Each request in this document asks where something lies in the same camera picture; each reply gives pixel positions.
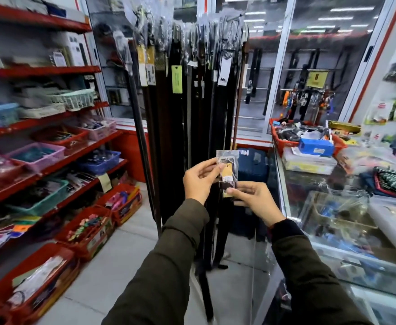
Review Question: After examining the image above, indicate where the red basket of goods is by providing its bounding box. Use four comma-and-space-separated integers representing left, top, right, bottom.
269, 118, 348, 157

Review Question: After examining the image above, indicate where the gold flat box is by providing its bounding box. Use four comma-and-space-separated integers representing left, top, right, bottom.
328, 120, 362, 134

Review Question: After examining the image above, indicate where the purple plastic basket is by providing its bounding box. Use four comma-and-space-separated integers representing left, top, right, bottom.
6, 142, 66, 173

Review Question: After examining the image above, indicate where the glass wall display cabinet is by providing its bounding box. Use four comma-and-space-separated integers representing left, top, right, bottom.
234, 0, 396, 141

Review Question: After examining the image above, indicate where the pink plastic basket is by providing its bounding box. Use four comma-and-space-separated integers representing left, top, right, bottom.
77, 118, 117, 141

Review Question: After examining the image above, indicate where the blue small box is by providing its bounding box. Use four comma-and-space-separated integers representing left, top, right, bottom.
298, 137, 336, 157

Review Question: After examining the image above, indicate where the person's right forearm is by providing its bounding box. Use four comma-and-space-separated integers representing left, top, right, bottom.
267, 219, 375, 325

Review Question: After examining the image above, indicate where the person's right hand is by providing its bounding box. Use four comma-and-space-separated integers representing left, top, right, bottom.
226, 181, 286, 227

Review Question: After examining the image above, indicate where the red metal shelf rack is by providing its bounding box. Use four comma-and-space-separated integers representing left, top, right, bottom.
0, 0, 129, 302

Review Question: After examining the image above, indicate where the clear plastic storage box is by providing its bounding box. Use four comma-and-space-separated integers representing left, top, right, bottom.
281, 147, 337, 176

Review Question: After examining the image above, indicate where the black belt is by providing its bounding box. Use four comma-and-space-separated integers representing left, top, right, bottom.
216, 150, 240, 199

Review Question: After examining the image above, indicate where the white mesh plastic basket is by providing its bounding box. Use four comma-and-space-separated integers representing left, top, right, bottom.
48, 88, 97, 111

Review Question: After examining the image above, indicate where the green hang tag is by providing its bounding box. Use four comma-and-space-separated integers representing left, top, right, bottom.
171, 65, 183, 95

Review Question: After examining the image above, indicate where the clear lidded plastic container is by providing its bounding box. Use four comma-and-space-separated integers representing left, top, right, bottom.
368, 195, 396, 269

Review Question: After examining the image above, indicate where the white hang tag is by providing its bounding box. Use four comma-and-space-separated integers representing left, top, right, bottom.
217, 57, 232, 87

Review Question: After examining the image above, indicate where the yellow sign card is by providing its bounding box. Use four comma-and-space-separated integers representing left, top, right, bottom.
305, 70, 330, 89

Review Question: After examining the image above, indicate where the red plastic basket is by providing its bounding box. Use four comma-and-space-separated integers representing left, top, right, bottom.
31, 126, 89, 155

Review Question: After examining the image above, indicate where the dark blue plastic basket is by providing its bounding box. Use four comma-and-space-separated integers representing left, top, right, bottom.
79, 150, 122, 176

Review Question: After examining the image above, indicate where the red floor bin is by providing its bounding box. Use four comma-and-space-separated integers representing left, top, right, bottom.
0, 243, 80, 325
97, 183, 143, 227
56, 205, 115, 262

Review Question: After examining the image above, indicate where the person's left forearm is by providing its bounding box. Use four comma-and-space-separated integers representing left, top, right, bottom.
101, 198, 211, 325

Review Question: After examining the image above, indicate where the glass display counter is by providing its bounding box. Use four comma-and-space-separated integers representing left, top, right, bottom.
252, 142, 396, 325

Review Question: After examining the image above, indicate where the bunch of hanging keychains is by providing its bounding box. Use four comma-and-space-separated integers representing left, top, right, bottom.
281, 88, 336, 125

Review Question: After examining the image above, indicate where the teal plastic basket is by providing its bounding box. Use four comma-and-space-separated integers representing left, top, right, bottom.
5, 179, 70, 217

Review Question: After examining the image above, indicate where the flat white plastic basket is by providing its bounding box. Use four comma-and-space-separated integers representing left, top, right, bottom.
16, 104, 66, 120

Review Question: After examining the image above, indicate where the dark blue suitcase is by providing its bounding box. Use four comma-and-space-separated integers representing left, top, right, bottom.
237, 148, 270, 183

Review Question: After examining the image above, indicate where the row of hanging dark belts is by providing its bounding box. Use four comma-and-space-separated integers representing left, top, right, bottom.
113, 6, 250, 323

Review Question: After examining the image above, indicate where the person's left hand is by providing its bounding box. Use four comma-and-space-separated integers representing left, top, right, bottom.
183, 158, 227, 206

